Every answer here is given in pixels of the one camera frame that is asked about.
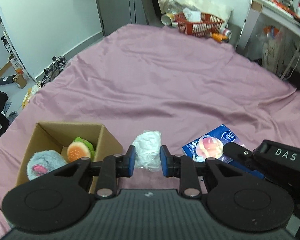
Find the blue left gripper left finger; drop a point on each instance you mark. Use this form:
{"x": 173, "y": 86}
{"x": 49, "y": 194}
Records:
{"x": 130, "y": 157}

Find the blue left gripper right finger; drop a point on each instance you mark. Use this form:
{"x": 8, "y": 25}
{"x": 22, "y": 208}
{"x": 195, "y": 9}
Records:
{"x": 167, "y": 162}

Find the white soft wad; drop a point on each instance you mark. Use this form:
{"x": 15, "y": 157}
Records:
{"x": 147, "y": 150}

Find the blue tissue pack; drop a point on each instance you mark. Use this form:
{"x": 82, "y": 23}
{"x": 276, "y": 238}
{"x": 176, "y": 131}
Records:
{"x": 211, "y": 145}

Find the hamburger plush toy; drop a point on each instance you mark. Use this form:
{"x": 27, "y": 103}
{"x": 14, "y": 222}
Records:
{"x": 80, "y": 148}

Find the blue fluffy plush slipper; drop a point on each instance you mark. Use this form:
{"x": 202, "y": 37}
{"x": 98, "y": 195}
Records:
{"x": 44, "y": 162}

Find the brown cardboard box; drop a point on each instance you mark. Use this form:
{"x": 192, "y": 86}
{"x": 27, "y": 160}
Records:
{"x": 58, "y": 136}

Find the purple bed sheet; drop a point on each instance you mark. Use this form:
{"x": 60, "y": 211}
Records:
{"x": 157, "y": 79}

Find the pair of sneakers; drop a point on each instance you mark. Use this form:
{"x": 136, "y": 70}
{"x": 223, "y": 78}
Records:
{"x": 53, "y": 70}

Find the yellow white bag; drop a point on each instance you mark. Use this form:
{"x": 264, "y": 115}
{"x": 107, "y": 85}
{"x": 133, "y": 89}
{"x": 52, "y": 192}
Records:
{"x": 28, "y": 95}

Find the orange bottle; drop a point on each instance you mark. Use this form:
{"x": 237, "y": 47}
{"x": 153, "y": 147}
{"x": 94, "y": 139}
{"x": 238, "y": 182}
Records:
{"x": 219, "y": 37}

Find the small cardboard box on floor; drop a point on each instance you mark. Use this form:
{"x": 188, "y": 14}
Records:
{"x": 19, "y": 81}

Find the paper tape roll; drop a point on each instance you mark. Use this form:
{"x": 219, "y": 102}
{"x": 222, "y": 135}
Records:
{"x": 167, "y": 19}

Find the red plastic basket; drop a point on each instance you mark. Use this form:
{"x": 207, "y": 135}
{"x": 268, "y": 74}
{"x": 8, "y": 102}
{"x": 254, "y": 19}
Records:
{"x": 207, "y": 25}

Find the grey door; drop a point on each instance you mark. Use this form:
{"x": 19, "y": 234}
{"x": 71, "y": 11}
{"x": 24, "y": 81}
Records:
{"x": 117, "y": 13}

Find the clear plastic bottle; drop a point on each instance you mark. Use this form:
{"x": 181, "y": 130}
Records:
{"x": 171, "y": 6}

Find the white desk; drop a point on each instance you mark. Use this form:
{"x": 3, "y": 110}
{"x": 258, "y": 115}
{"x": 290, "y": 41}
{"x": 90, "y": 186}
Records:
{"x": 262, "y": 7}

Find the white plastic bag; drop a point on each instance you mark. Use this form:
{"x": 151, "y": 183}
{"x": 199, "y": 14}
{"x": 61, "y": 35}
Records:
{"x": 212, "y": 7}

